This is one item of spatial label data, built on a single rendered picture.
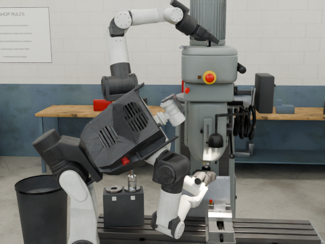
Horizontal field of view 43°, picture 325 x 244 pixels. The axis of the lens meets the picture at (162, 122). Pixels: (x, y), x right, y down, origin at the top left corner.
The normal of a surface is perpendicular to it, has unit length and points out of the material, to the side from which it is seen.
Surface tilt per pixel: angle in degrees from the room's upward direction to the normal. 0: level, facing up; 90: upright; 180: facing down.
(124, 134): 75
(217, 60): 90
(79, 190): 90
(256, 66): 90
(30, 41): 90
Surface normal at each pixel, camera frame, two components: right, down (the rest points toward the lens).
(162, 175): -0.44, 0.18
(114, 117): -0.39, -0.07
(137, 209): 0.11, 0.21
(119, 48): 0.29, -0.15
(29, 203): -0.19, 0.26
